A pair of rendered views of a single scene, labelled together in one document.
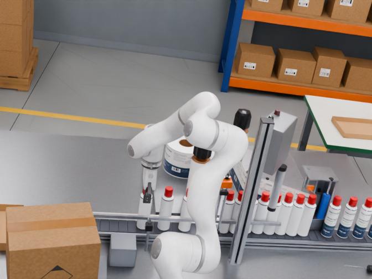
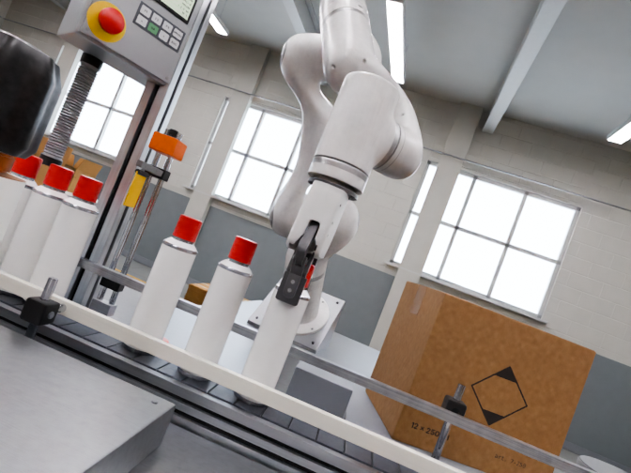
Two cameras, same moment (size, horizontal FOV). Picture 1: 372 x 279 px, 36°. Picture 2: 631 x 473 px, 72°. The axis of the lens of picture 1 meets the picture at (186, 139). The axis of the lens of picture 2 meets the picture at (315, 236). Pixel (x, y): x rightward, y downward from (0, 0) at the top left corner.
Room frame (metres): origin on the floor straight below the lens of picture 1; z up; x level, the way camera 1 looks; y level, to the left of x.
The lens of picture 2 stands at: (2.55, 0.32, 1.10)
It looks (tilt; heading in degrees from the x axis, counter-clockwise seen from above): 2 degrees up; 198
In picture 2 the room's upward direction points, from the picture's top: 21 degrees clockwise
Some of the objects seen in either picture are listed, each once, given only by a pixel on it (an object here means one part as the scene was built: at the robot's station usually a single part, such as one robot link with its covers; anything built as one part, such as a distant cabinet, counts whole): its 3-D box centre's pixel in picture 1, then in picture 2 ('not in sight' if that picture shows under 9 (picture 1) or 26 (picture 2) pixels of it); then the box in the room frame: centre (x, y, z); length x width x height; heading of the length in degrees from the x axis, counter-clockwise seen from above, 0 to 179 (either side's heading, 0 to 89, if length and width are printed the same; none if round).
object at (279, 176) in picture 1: (277, 187); (70, 112); (1.96, -0.39, 1.18); 0.04 x 0.04 x 0.21
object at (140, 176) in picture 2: not in sight; (135, 189); (2.01, -0.16, 1.09); 0.03 x 0.01 x 0.06; 11
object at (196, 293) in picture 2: not in sight; (218, 306); (-1.88, -1.89, 0.16); 0.64 x 0.53 x 0.31; 99
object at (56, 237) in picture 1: (51, 254); (467, 373); (1.58, 0.41, 0.99); 0.30 x 0.24 x 0.27; 112
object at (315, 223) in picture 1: (313, 198); not in sight; (2.20, -0.61, 1.01); 0.14 x 0.13 x 0.26; 101
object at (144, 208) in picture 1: (144, 207); (278, 329); (1.97, 0.12, 0.98); 0.05 x 0.05 x 0.20
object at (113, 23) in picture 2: not in sight; (110, 21); (2.04, -0.29, 1.32); 0.04 x 0.03 x 0.04; 156
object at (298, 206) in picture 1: (295, 215); not in sight; (2.09, -0.53, 0.98); 0.05 x 0.05 x 0.20
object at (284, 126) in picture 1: (273, 141); (135, 13); (1.97, -0.33, 1.38); 0.17 x 0.10 x 0.19; 156
